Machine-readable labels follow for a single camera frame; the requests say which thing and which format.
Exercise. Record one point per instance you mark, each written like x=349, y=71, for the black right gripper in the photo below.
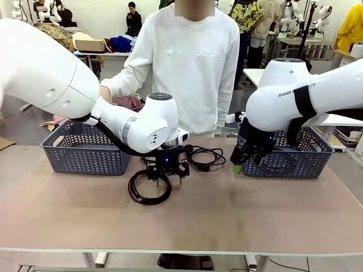
x=255, y=141

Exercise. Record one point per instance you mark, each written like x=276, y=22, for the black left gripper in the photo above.
x=168, y=160

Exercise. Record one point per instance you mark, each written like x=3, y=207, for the person's left forearm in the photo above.
x=227, y=107

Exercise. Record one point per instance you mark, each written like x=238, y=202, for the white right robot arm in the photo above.
x=272, y=107

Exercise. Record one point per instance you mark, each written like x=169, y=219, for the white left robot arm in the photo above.
x=42, y=71

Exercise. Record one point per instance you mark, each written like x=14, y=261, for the person's right forearm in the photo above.
x=119, y=78

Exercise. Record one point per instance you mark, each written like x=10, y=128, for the person's left hand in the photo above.
x=219, y=132

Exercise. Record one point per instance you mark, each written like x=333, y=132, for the person's right hand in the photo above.
x=106, y=95

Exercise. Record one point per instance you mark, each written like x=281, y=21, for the blue-grey plastic basket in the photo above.
x=297, y=164
x=85, y=161

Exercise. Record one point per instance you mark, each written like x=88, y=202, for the red checkered cloth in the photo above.
x=127, y=102

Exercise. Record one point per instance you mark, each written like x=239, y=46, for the person in white sweatshirt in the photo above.
x=187, y=85

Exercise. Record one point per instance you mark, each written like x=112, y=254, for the black foot pedal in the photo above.
x=184, y=262

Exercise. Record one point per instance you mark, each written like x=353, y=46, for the white table leg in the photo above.
x=256, y=262
x=97, y=259

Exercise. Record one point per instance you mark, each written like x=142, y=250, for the pink checkered cloth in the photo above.
x=56, y=120

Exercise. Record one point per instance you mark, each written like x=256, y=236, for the white background table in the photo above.
x=113, y=54

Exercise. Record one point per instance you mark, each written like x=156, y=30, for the grey background work table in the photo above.
x=320, y=42

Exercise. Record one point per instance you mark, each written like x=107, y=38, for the black tripod pole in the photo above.
x=306, y=34

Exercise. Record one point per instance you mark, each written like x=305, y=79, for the blue cloth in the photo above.
x=120, y=42

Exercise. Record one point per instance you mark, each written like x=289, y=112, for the person in beige jacket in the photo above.
x=265, y=20

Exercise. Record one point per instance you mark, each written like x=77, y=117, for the maroon cloth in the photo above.
x=107, y=45

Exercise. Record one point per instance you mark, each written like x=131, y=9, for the person in yellow floral shirt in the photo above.
x=246, y=14

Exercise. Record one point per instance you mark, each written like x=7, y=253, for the cardboard box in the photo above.
x=90, y=45

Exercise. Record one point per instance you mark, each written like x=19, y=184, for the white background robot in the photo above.
x=17, y=8
x=54, y=11
x=323, y=17
x=292, y=14

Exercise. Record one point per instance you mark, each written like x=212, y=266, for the white roll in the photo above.
x=357, y=49

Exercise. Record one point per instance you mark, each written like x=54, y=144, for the seated person in black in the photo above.
x=133, y=21

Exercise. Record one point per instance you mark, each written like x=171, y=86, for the person in yellow jacket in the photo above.
x=351, y=25

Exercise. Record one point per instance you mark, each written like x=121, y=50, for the pile of patterned clothes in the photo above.
x=56, y=31

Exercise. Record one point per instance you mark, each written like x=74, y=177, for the person in black with mask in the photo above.
x=66, y=17

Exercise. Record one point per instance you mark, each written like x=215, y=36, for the purple and yellow jersey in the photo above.
x=39, y=8

